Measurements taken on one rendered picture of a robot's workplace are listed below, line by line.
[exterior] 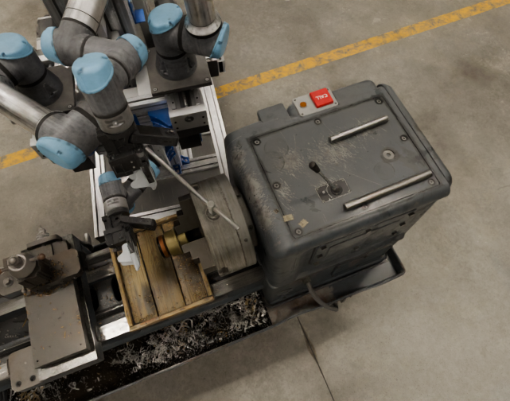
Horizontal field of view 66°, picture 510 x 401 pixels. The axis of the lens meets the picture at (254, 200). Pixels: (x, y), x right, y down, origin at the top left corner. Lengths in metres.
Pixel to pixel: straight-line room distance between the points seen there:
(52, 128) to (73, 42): 0.29
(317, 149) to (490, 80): 2.40
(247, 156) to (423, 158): 0.53
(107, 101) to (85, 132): 0.31
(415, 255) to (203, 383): 1.41
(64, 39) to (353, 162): 0.81
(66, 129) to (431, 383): 2.09
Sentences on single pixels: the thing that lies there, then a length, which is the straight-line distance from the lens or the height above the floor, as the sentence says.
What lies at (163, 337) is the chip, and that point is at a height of 0.58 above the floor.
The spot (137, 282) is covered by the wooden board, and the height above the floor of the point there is 0.88.
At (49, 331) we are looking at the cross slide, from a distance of 1.49.
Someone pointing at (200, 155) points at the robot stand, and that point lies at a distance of 2.46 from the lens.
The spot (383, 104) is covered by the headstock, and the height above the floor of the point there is 1.26.
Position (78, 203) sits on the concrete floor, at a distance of 2.77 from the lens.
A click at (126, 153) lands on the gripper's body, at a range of 0.95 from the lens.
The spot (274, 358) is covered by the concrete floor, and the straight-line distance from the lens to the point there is 2.29.
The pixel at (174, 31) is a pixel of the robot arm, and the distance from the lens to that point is 1.41.
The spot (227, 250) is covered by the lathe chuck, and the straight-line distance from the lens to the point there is 1.17.
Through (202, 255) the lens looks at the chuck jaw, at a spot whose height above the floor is 1.11.
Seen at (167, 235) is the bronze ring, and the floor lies 1.12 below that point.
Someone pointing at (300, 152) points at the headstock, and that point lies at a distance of 1.22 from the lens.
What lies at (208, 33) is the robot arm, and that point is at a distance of 1.33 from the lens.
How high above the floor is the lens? 2.29
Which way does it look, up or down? 65 degrees down
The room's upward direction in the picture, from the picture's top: 2 degrees counter-clockwise
